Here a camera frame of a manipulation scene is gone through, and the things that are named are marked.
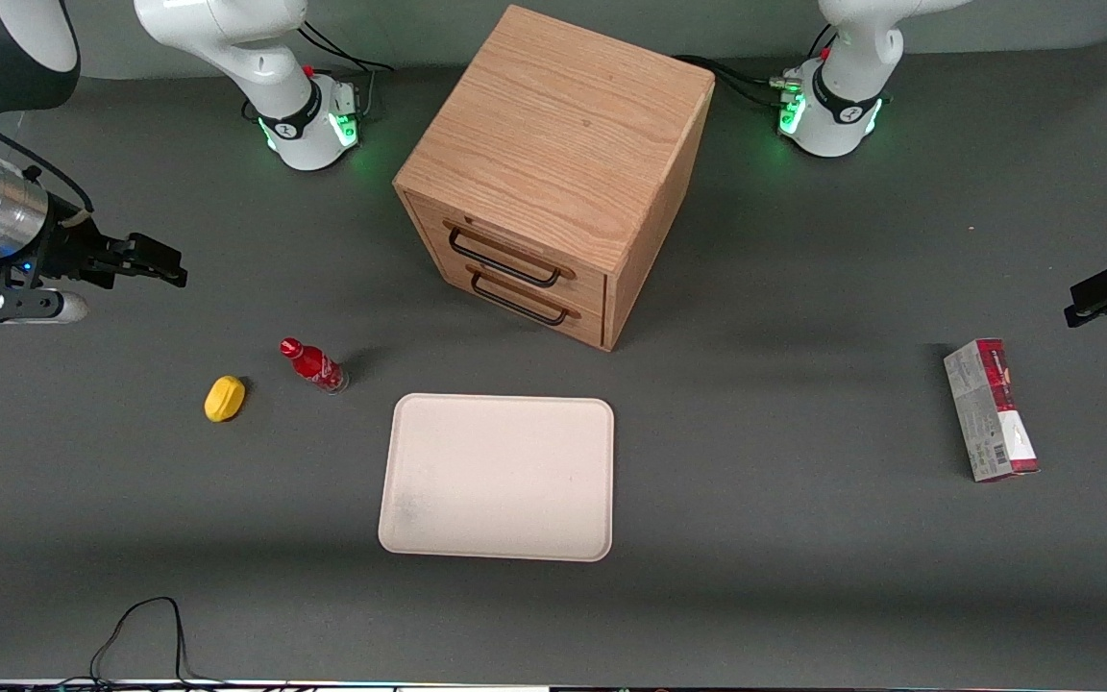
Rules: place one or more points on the red coke bottle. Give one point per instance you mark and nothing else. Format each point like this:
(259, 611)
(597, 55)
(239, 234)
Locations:
(315, 365)

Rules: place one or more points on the wooden drawer cabinet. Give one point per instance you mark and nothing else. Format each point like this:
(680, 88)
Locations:
(553, 125)

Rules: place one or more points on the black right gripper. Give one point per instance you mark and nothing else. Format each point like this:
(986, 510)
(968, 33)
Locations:
(68, 250)

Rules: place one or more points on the yellow lemon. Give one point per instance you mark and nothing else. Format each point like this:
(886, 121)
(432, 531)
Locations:
(224, 398)

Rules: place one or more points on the grey and red carton box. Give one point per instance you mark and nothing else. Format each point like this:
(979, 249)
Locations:
(992, 411)

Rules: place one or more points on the beige plastic tray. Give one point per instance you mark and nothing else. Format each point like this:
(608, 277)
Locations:
(498, 478)

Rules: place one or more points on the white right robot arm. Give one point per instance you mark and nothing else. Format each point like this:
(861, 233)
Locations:
(227, 38)

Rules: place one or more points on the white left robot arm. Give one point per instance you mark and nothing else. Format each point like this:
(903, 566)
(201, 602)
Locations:
(842, 86)

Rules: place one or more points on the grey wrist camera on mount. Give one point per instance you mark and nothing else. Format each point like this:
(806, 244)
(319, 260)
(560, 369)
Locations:
(25, 306)

